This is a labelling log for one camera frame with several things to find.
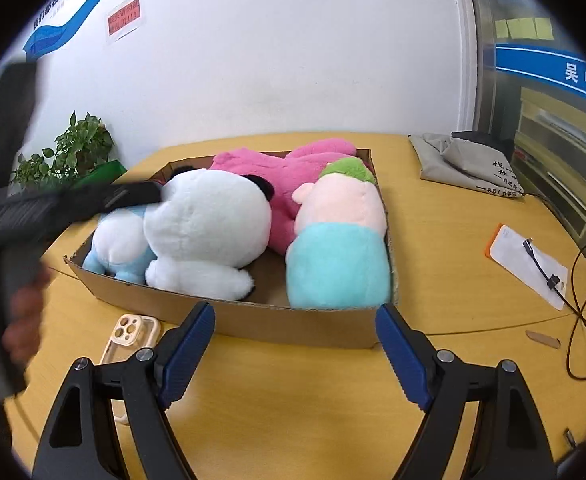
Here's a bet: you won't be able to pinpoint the red wall sign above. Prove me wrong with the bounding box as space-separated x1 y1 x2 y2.
106 0 145 44

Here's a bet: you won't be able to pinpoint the grey canvas bag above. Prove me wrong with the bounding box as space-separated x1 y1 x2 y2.
408 133 525 198

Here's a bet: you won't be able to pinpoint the yellow sticky notes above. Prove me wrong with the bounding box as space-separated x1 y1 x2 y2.
494 16 554 41

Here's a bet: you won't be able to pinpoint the black cable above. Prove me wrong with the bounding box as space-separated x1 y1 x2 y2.
522 237 586 396

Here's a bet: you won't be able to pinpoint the clear phone case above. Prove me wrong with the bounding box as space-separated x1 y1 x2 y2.
97 313 162 426

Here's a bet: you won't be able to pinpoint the pink teal doll plush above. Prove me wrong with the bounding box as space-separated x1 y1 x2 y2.
285 157 392 310

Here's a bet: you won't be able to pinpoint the wooden stick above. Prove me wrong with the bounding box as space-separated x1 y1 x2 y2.
525 330 562 349

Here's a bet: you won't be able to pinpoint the pink bear plush toy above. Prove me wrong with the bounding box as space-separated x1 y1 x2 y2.
210 138 357 256

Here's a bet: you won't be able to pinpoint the white panda plush toy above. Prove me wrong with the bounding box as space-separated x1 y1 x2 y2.
143 169 274 301

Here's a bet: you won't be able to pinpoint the person's left hand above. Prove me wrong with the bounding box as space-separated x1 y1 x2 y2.
2 264 51 366

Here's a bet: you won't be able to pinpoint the blue wave wall decal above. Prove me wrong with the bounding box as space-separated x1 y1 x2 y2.
0 0 175 116

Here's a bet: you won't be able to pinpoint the green cloth covered bench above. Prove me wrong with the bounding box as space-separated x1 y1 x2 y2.
72 159 127 188

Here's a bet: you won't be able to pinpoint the large potted green plant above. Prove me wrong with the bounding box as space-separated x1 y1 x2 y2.
42 113 114 182

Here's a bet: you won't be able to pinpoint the small potted green plant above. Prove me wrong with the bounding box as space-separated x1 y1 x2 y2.
11 148 56 191

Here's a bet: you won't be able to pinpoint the light blue plush toy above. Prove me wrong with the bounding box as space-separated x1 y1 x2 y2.
82 206 156 285

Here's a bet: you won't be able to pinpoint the blue door sign band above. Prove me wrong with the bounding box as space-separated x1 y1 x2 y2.
494 44 586 99

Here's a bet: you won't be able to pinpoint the brown cardboard box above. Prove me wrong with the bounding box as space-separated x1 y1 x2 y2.
68 150 397 348

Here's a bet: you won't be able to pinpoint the white paper orange notebook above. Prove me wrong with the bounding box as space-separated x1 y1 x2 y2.
485 223 568 311

